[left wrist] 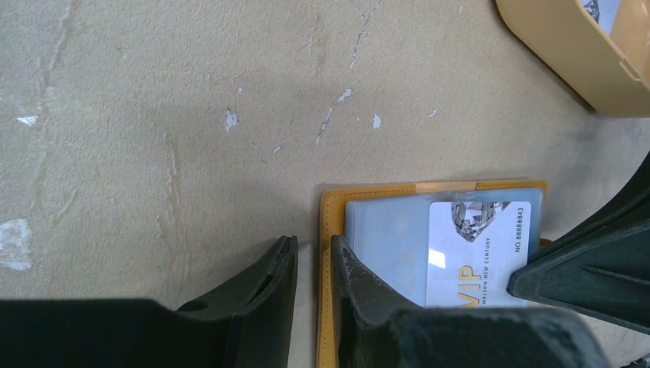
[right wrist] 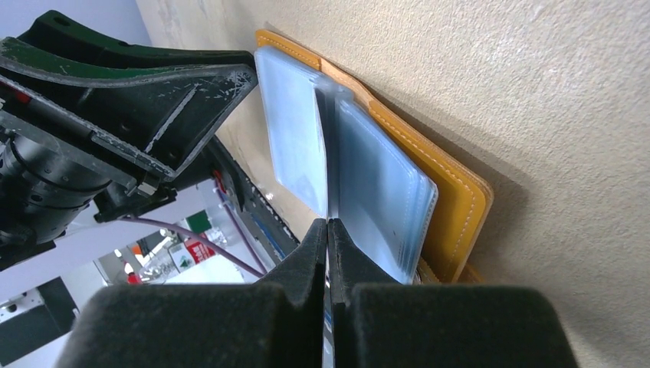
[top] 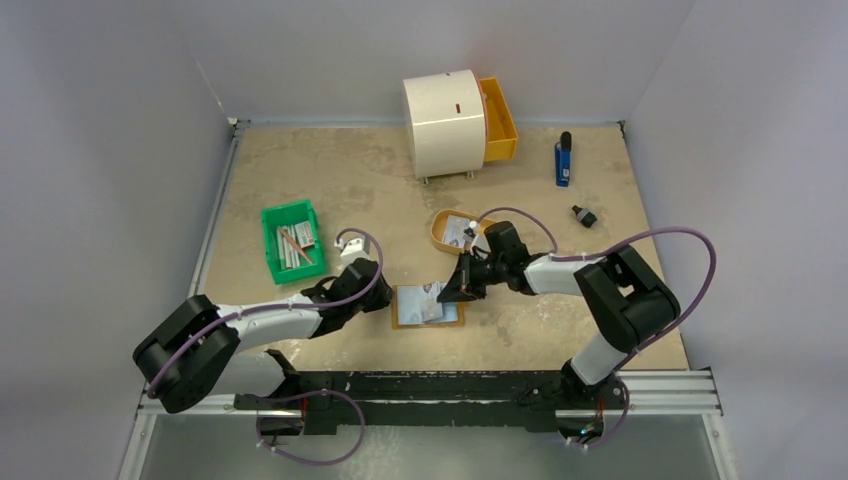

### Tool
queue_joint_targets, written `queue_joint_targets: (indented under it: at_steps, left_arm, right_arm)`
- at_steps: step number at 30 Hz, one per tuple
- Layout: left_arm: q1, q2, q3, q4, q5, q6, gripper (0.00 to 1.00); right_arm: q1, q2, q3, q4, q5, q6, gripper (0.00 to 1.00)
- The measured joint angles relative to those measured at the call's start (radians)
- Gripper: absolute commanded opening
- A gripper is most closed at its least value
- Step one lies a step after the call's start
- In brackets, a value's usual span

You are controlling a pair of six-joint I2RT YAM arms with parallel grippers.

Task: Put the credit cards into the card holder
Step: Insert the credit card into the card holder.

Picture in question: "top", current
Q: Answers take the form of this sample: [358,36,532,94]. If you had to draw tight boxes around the cream round drawer cabinet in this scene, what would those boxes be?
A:
[402,69,487,185]

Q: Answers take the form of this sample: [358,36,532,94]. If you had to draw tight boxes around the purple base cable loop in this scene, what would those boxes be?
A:
[255,387,368,466]

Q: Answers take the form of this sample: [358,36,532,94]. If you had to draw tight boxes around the brown pencil in bin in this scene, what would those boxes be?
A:
[279,227,312,263]

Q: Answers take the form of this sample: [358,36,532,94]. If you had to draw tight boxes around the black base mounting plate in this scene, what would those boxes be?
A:
[236,370,625,435]

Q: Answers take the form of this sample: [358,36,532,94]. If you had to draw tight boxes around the yellow open drawer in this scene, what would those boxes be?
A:
[479,77,518,163]

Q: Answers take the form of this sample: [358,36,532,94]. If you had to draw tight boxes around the yellow leather card holder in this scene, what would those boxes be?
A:
[392,282,465,329]

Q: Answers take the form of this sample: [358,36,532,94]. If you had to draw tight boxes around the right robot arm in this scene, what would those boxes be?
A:
[437,221,681,407]

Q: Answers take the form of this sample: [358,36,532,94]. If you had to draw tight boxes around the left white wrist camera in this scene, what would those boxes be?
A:
[337,237,371,266]

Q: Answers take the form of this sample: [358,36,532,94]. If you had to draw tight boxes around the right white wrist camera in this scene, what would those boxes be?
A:
[463,220,489,253]

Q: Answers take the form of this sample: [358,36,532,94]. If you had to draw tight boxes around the aluminium frame rail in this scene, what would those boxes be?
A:
[136,370,724,418]

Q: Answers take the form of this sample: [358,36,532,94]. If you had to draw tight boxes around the grey tubes in bin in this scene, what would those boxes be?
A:
[277,225,310,269]

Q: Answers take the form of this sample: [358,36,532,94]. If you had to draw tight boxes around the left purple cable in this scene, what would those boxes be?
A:
[145,227,386,400]

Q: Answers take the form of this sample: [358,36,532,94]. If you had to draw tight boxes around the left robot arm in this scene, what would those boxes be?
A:
[132,258,394,414]

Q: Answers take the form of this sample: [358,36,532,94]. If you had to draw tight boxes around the yellow oval plastic tray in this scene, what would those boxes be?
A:
[430,209,495,255]

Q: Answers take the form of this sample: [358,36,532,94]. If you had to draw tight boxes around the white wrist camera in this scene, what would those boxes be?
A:
[337,237,371,266]
[463,220,489,253]

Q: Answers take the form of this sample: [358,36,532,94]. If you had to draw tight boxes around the small black knob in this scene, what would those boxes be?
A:
[572,205,597,228]

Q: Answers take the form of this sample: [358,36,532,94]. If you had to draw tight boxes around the white credit card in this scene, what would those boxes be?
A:
[419,281,444,323]

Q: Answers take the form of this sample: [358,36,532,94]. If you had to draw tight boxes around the small card box in bin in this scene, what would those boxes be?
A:
[294,221,315,249]

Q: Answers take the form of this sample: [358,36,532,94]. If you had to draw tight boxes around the green plastic bin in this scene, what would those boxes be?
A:
[261,199,327,285]

